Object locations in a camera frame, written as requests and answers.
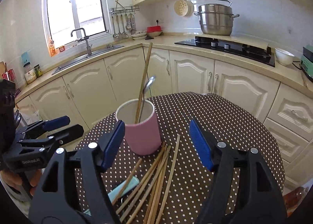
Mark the short wooden chopstick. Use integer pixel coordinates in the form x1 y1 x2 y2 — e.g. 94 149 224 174
112 158 142 205

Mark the teal handled knife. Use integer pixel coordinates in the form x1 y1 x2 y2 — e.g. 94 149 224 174
83 176 140 216

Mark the chrome kitchen faucet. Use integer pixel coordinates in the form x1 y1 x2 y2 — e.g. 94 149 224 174
70 27 92 57

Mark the person's left hand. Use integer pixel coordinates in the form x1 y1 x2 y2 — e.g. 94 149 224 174
1 169 42 196

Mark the jar with white label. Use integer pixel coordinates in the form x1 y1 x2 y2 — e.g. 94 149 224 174
23 62 37 84

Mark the brown polka dot tablecloth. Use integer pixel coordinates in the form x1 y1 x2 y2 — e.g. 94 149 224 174
75 92 285 223

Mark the pink utensil holder cup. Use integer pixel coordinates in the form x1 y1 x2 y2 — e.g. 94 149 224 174
115 99 161 156

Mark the stainless steel sink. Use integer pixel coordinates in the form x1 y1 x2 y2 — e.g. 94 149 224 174
52 45 124 75

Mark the metal spoon in cup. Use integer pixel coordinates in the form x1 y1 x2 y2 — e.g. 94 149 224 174
138 75 157 123

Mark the window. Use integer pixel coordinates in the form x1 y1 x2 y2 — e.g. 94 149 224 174
43 0 109 48

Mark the red and white bowl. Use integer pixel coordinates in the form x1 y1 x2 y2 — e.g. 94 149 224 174
146 25 162 37

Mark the white bowl on counter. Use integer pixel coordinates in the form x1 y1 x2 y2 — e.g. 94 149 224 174
275 48 294 66

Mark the black gas stove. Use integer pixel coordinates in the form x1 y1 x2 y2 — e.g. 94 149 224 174
175 36 275 67

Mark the green electric cooker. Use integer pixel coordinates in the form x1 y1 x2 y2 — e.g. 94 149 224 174
300 45 313 82

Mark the stainless steel steamer pot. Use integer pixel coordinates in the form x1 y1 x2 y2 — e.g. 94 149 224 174
193 0 240 36

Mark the wall utensil rack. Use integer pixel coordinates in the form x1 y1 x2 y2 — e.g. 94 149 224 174
109 0 139 41

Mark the cream strainer plate on wall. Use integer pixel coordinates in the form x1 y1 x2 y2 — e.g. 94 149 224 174
174 0 194 16

